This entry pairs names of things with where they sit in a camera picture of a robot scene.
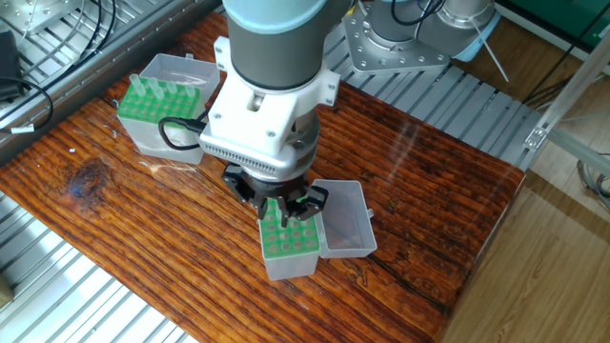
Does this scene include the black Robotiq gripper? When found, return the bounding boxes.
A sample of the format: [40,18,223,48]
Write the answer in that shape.
[222,164,331,230]

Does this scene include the thin white plastic strip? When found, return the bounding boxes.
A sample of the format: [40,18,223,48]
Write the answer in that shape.
[474,11,516,85]

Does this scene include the silver robot base mount plate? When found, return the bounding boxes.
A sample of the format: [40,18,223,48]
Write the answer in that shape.
[341,14,451,73]

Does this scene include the aluminium frame profile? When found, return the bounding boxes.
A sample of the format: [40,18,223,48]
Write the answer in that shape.
[522,52,610,192]

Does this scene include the black cables on frame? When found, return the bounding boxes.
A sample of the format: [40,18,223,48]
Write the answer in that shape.
[0,0,125,134]

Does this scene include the black gripper cable bundle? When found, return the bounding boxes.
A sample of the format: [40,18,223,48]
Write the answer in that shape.
[157,114,213,153]

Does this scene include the clear pipette box green rack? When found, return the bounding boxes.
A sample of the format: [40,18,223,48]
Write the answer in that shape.
[117,54,225,168]
[259,179,378,282]

